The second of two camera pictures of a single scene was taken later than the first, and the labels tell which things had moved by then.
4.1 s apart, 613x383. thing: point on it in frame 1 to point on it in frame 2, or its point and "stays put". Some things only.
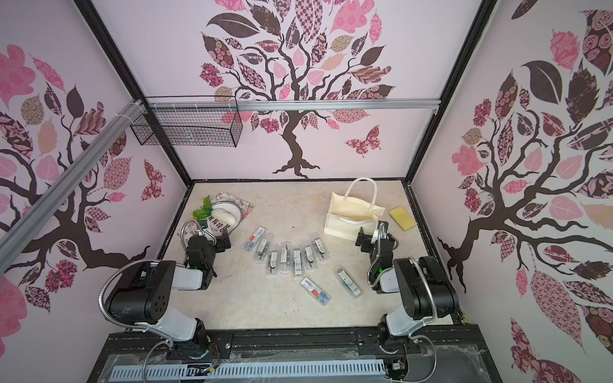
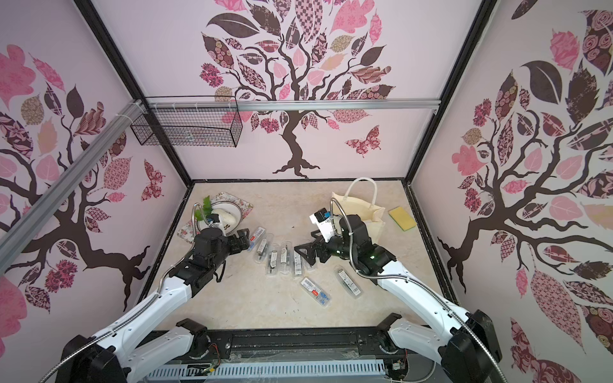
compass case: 349,282 stays put
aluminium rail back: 393,104 stays put
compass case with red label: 255,238 stays put
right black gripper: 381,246 to 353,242
